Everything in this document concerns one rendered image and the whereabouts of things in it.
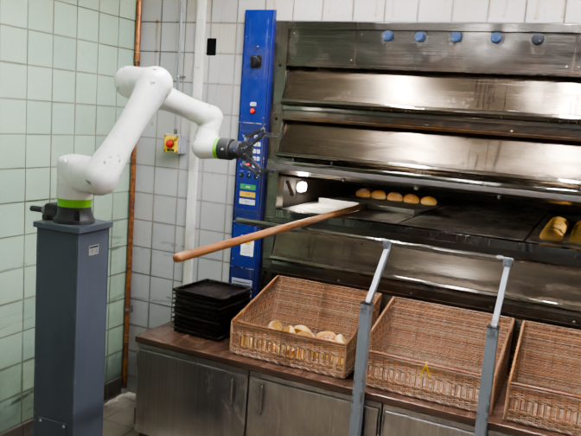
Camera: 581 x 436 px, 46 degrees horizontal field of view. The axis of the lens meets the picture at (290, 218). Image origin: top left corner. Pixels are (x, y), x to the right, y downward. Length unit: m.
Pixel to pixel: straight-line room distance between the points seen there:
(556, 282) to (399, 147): 0.90
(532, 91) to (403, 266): 0.95
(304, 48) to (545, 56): 1.10
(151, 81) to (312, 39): 1.09
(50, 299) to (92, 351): 0.26
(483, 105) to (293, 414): 1.55
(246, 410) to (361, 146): 1.31
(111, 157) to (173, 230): 1.37
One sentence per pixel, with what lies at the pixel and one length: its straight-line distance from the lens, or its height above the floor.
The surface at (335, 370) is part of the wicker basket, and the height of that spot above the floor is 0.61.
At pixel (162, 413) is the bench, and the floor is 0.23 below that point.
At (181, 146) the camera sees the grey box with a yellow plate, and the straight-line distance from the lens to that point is 3.62.
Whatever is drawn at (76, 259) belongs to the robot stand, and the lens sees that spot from 2.55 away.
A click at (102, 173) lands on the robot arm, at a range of 2.42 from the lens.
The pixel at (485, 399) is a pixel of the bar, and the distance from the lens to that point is 2.65.
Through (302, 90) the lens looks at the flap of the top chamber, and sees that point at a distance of 3.34.
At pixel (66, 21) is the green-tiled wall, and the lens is 3.48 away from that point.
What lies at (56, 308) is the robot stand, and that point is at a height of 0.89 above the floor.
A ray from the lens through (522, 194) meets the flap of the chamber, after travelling 2.93.
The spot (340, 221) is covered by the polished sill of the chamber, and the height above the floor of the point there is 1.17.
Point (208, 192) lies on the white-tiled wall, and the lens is 3.60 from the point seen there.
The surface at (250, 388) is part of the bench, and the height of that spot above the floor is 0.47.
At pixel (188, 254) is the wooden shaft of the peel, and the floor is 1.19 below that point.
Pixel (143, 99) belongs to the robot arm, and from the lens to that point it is 2.52.
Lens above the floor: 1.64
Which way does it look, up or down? 8 degrees down
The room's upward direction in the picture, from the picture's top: 4 degrees clockwise
